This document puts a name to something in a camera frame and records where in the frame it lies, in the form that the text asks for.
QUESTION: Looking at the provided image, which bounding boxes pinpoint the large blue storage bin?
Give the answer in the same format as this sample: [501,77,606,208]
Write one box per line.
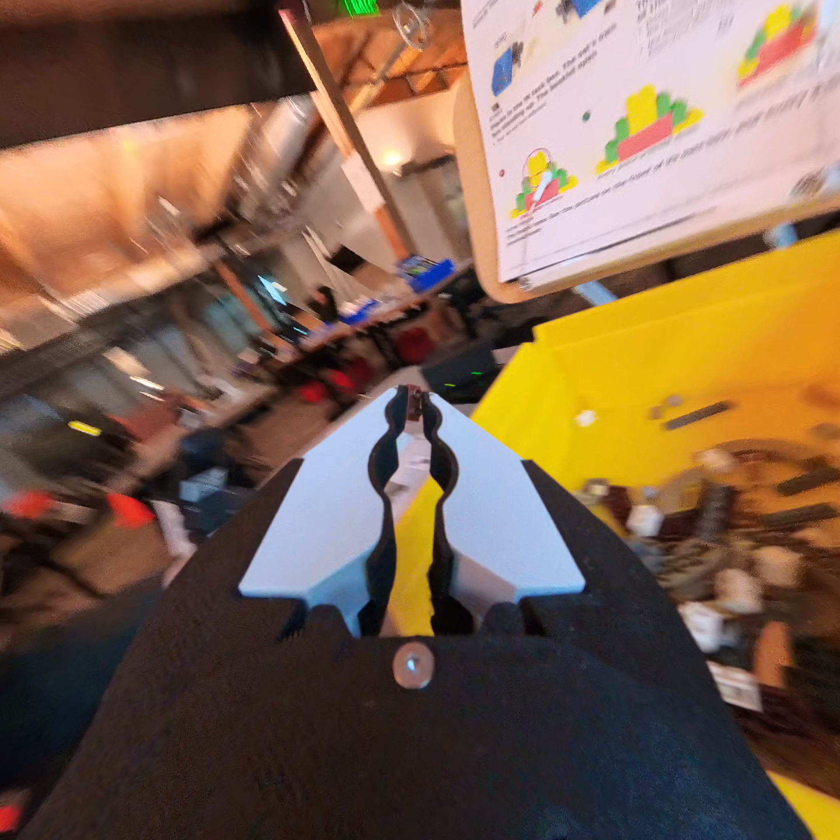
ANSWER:
[395,256,455,294]

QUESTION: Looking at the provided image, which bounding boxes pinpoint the printed instruction sheet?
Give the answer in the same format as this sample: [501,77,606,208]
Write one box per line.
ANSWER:
[459,0,840,290]

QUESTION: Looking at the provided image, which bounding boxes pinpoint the yellow plastic parts bin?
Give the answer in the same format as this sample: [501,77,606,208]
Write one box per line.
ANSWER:
[387,230,840,840]

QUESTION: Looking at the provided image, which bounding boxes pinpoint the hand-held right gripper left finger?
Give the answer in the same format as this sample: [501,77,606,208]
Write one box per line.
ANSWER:
[238,387,403,636]

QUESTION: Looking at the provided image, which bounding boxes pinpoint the orange chair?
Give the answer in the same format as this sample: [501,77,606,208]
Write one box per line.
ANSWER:
[0,491,55,521]

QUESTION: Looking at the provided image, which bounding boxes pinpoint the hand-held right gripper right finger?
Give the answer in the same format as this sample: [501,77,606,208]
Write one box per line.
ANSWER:
[420,392,586,636]

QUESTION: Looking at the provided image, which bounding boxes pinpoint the wooden clipboard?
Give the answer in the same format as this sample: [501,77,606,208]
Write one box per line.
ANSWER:
[453,0,840,304]

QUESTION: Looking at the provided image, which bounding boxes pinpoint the orange traffic cone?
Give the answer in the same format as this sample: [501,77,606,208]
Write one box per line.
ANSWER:
[107,492,156,530]

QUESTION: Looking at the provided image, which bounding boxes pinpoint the pile of toy bricks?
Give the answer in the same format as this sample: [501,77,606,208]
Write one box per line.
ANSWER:
[571,387,840,802]

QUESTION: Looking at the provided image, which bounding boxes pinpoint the black electronic box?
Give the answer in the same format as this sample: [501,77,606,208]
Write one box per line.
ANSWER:
[420,341,503,404]

